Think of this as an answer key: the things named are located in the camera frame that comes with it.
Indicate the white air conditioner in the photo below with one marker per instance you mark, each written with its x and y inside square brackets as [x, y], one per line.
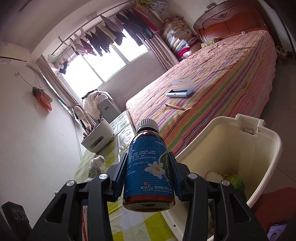
[11, 54]

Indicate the orange cloth on wall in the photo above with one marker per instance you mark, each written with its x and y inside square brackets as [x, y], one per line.
[42, 97]

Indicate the striped bed cover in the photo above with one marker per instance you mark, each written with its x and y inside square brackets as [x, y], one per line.
[233, 76]

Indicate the stack of folded quilts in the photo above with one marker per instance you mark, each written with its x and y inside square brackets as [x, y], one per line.
[180, 39]

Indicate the hanging clothes row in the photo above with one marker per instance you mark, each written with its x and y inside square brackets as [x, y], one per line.
[108, 46]

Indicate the white appliance with cloth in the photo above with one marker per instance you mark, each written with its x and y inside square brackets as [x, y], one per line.
[99, 104]

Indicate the yellow pencil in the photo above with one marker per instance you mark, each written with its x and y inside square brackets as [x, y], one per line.
[175, 107]

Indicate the red white medicine box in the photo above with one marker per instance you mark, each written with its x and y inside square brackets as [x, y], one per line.
[84, 219]

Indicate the pink curtain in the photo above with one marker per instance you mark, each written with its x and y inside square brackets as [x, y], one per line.
[162, 51]
[65, 94]

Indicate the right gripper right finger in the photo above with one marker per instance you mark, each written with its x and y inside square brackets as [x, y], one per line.
[232, 218]

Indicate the green plush doll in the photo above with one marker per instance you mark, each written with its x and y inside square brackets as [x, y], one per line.
[236, 182]

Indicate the white desk organizer box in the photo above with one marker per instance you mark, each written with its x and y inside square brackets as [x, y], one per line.
[99, 137]

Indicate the pink curtain right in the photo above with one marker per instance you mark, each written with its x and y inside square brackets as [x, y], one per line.
[162, 51]

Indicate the wooden headboard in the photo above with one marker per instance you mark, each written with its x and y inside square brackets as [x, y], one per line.
[229, 18]

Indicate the pink curtain left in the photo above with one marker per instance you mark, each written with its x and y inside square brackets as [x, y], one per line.
[65, 94]

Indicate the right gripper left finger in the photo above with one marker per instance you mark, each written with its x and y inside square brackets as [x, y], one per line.
[62, 219]

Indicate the brown medicine bottle blue label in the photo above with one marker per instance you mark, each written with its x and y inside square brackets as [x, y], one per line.
[148, 186]

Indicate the cream plastic trash bin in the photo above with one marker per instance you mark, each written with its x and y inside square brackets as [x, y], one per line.
[241, 145]

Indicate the grey white notebook case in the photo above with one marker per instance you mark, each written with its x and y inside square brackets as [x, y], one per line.
[181, 88]

